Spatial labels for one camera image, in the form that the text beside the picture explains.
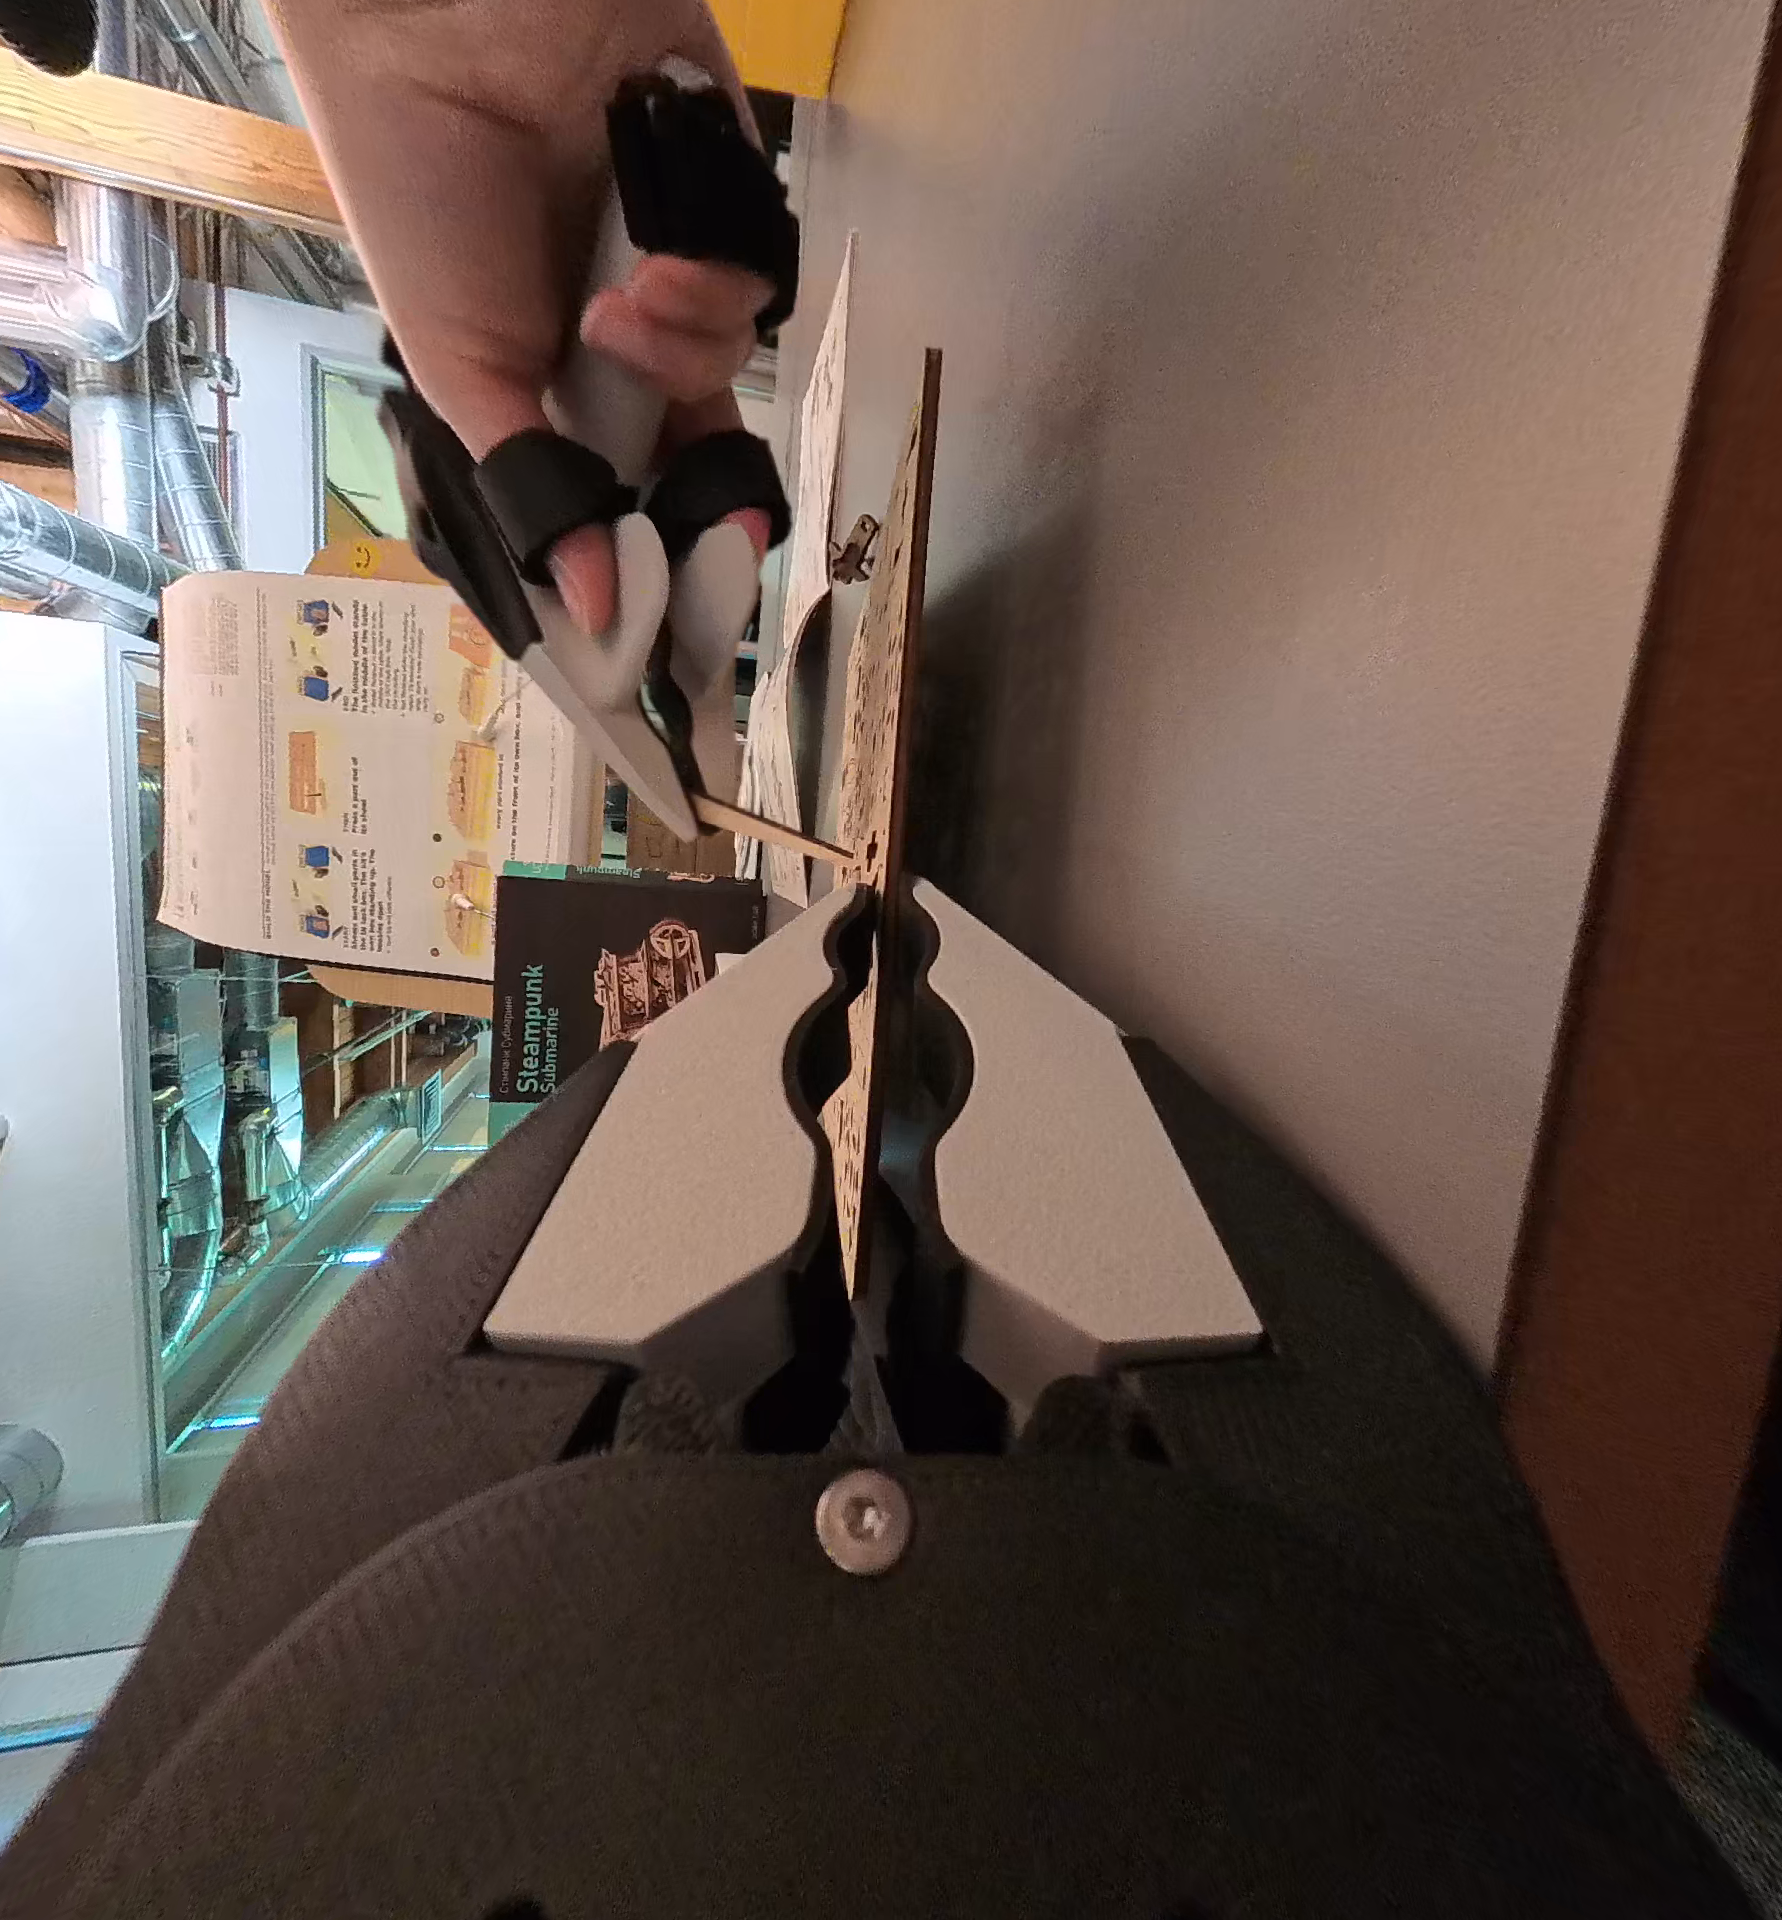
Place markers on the thin wooden stick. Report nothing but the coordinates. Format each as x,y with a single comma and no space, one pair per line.
771,834

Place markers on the open instruction booklet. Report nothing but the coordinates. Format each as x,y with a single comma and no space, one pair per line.
816,434

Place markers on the person's right hand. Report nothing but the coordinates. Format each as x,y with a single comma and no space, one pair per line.
456,195

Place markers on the laser-cut wooden parts sheet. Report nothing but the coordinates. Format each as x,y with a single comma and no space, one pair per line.
899,675

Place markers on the yellow plastic bin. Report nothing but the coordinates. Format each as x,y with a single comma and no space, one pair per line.
779,42

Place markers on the small wooden model piece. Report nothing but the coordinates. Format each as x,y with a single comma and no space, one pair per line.
857,548

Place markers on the instruction poster on cardboard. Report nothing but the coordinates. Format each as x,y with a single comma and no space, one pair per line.
321,780

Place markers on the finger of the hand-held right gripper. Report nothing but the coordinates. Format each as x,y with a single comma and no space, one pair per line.
606,729

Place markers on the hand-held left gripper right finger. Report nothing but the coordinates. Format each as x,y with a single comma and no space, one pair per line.
1086,1201

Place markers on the black model kit box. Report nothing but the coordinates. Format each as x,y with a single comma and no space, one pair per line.
577,990

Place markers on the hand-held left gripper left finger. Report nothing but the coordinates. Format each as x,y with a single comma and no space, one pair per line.
666,1201

